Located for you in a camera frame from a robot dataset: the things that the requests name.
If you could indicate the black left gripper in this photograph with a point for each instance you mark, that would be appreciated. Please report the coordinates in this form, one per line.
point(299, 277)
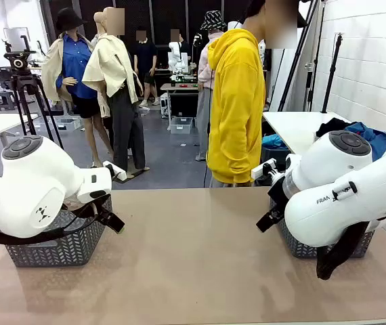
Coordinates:
point(101, 204)

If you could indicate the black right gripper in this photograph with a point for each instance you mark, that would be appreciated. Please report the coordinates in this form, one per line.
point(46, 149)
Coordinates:
point(279, 196)

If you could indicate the dark navy garment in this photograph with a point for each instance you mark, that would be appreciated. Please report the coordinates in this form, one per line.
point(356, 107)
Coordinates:
point(330, 127)

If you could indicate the blue shirt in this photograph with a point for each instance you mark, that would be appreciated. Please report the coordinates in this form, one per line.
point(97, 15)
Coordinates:
point(369, 135)

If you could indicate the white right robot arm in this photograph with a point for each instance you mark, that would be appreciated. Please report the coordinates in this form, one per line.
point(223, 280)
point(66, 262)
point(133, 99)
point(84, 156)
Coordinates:
point(332, 210)

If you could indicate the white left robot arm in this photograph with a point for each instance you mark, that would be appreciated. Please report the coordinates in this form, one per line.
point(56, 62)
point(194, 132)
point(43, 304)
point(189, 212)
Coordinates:
point(34, 176)

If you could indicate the grey woven plastic basket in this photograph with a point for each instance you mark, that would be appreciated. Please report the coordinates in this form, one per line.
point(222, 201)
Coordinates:
point(294, 247)
point(61, 247)

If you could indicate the dark grey stool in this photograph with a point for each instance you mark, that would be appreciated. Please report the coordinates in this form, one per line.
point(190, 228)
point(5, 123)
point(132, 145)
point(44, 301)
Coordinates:
point(274, 157)

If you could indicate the blue cloth bundle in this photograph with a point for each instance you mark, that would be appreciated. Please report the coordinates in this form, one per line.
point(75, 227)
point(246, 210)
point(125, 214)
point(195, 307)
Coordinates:
point(274, 140)

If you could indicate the clear plastic storage box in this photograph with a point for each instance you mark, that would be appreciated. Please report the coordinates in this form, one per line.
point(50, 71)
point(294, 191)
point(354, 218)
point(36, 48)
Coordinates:
point(181, 126)

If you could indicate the person in yellow hoodie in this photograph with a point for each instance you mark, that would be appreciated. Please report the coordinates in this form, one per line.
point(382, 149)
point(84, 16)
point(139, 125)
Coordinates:
point(233, 101)

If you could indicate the grey background table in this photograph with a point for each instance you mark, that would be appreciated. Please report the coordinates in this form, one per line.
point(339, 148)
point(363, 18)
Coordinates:
point(179, 88)

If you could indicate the mannequin with cream jacket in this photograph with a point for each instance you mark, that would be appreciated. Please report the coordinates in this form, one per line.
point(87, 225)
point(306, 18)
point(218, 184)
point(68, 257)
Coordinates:
point(111, 67)

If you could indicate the short black light stand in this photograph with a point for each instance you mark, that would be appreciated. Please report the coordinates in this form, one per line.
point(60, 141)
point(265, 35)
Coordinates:
point(332, 74)

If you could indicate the mannequin with blue shirt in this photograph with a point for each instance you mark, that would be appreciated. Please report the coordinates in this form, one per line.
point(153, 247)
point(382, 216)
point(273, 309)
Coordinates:
point(74, 67)

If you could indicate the tall black tripod stand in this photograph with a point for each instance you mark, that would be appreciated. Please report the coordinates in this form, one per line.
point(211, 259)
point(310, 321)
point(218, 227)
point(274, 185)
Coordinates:
point(298, 61)

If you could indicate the small grey stool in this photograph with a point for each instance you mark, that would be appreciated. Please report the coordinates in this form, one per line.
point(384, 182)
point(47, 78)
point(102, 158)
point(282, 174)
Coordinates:
point(6, 100)

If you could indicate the mannequin with patterned bucket hat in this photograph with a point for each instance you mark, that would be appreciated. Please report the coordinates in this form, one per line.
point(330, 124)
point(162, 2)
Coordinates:
point(206, 67)

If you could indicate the person in black t-shirt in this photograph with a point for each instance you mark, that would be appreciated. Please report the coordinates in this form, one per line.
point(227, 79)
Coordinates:
point(145, 54)

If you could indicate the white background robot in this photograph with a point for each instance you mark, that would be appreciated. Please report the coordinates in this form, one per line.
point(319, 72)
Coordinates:
point(174, 54)

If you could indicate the dark monitor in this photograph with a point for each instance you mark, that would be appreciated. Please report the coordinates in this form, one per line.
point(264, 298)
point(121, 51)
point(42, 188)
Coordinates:
point(3, 77)

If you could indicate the white tower fan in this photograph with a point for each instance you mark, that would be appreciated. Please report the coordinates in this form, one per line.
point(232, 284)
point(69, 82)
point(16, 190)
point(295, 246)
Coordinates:
point(236, 24)

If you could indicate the black bucket hat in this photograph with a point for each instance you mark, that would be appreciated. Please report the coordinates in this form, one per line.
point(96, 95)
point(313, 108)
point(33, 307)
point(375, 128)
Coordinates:
point(67, 18)

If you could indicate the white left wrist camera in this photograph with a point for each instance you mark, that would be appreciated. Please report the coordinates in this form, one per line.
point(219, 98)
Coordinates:
point(116, 174)

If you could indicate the black camera tripod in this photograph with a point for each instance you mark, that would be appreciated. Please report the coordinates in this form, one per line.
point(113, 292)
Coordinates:
point(20, 81)

